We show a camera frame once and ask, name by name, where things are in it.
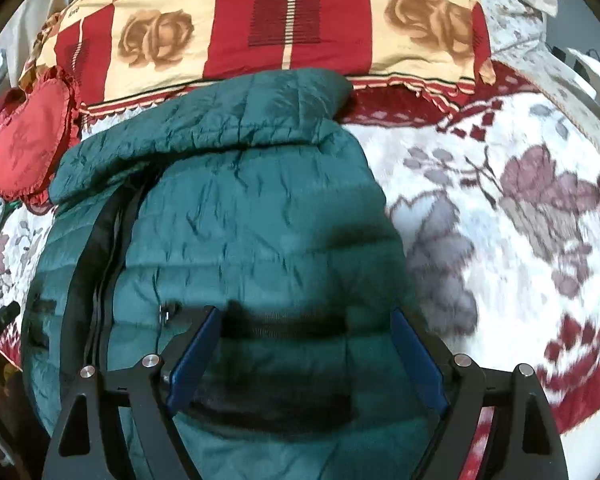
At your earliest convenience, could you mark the red heart-shaped pillow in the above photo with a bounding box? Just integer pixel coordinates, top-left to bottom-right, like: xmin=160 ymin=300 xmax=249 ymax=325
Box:
xmin=0 ymin=65 xmax=84 ymax=207

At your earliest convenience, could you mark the floral bedspread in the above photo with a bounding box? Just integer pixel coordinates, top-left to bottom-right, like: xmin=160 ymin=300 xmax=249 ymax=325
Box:
xmin=0 ymin=0 xmax=600 ymax=436

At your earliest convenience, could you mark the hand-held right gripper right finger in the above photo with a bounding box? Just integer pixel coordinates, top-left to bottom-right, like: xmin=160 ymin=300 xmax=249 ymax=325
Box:
xmin=390 ymin=305 xmax=569 ymax=480

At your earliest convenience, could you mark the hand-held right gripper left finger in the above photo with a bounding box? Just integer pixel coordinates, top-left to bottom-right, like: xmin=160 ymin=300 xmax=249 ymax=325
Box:
xmin=42 ymin=305 xmax=224 ymax=480

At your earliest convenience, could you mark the green puffer jacket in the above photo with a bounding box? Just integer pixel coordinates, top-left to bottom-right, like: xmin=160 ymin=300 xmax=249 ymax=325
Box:
xmin=20 ymin=67 xmax=462 ymax=480

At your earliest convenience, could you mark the white curtain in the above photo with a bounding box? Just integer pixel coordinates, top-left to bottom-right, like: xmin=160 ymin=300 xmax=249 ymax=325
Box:
xmin=0 ymin=0 xmax=68 ymax=78

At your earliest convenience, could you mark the white plastic object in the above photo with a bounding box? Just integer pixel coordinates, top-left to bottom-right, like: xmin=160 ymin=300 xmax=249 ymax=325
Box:
xmin=565 ymin=47 xmax=600 ymax=127

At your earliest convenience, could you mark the red checkered rose quilt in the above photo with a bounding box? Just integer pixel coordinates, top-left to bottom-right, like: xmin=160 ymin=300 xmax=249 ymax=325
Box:
xmin=20 ymin=0 xmax=497 ymax=117

